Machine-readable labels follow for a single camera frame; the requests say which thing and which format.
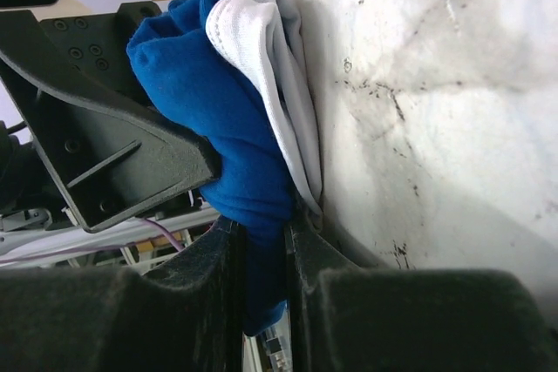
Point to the blue boxer underwear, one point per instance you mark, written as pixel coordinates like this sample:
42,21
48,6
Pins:
233,71

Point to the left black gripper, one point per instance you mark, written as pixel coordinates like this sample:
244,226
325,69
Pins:
99,152

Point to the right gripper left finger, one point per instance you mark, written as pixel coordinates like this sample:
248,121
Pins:
184,315

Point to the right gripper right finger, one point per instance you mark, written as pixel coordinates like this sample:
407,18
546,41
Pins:
344,317

